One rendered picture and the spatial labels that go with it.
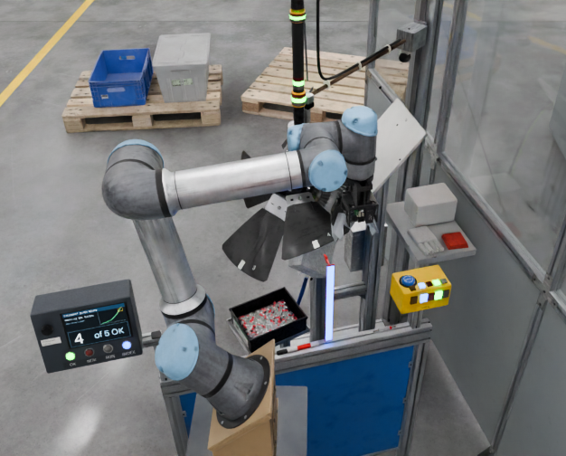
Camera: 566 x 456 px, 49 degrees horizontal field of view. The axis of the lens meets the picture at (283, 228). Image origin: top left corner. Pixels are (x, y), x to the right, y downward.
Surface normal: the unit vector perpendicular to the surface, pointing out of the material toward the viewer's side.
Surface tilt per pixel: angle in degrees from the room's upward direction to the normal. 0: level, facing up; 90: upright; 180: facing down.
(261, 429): 90
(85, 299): 15
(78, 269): 0
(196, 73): 95
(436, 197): 0
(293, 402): 0
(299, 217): 9
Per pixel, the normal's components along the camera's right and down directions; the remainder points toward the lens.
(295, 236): -0.31, -0.64
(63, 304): -0.09, -0.91
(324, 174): 0.13, 0.50
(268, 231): -0.22, -0.02
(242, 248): -0.43, -0.08
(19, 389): -0.02, -0.78
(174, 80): 0.05, 0.69
